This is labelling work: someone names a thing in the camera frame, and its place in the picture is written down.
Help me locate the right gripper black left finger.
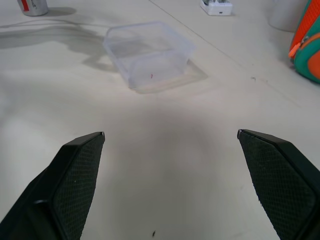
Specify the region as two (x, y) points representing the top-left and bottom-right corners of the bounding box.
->
(0, 131), (106, 240)

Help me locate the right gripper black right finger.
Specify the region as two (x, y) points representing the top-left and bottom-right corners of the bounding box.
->
(236, 128), (320, 240)

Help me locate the silver can with red stripe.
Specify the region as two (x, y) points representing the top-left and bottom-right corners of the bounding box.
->
(16, 0), (49, 17)

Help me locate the clear plastic container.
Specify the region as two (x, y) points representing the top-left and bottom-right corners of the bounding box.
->
(102, 21), (196, 90)

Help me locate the green orange dinosaur backpack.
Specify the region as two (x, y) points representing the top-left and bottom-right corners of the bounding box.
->
(287, 0), (320, 85)

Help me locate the white ceramic vase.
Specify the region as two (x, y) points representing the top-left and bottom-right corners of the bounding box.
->
(268, 0), (307, 33)

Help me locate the white battery box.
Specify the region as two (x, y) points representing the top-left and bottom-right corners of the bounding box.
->
(199, 0), (234, 16)

